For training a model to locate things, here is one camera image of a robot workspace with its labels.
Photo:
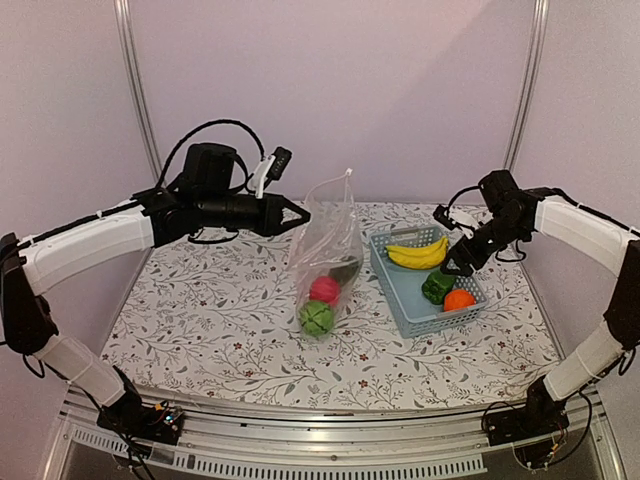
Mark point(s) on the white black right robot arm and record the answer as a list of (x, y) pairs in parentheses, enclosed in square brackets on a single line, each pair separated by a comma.
[(598, 251)]

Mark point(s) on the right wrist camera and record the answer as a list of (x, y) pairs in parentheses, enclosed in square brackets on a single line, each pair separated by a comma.
[(453, 218)]

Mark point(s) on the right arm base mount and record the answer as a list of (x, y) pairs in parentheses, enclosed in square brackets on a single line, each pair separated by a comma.
[(525, 422)]

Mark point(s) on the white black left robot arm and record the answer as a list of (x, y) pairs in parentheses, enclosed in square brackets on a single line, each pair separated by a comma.
[(149, 220)]

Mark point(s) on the floral patterned table mat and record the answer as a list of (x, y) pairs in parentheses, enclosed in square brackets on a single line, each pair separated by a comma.
[(219, 322)]

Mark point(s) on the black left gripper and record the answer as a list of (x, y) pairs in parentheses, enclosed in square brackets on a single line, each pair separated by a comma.
[(272, 217)]

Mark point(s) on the right aluminium corner post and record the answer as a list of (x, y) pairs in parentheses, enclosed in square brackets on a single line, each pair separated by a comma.
[(532, 66)]

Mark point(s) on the green toy cabbage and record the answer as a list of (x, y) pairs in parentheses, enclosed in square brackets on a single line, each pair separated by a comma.
[(316, 318)]

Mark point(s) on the orange green toy mango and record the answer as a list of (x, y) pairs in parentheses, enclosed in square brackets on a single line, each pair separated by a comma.
[(346, 272)]

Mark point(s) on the orange toy orange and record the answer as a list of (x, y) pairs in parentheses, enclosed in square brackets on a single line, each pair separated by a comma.
[(458, 299)]

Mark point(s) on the clear zip top bag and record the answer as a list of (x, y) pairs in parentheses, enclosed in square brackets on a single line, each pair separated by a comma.
[(331, 234)]

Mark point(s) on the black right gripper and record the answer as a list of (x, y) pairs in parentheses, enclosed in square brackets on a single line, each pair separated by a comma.
[(463, 249)]

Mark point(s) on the left aluminium corner post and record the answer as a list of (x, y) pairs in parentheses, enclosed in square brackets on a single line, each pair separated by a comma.
[(123, 17)]

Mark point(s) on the red toy apple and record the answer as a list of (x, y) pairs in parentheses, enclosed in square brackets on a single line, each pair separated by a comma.
[(325, 289)]

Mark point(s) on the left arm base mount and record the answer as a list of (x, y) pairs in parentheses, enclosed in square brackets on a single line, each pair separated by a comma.
[(128, 416)]

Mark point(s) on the green toy bell pepper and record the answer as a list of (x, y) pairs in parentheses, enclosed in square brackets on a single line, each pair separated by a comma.
[(437, 286)]

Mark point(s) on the aluminium corner post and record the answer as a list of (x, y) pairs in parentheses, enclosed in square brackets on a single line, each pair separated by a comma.
[(123, 17), (532, 66)]

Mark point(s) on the yellow toy banana bunch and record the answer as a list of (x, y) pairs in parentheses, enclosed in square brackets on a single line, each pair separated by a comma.
[(419, 258)]

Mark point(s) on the aluminium front rail frame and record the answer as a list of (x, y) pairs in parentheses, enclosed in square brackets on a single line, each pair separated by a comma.
[(234, 440)]

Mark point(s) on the blue perforated plastic basket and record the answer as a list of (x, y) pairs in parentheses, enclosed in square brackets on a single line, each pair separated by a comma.
[(402, 287)]

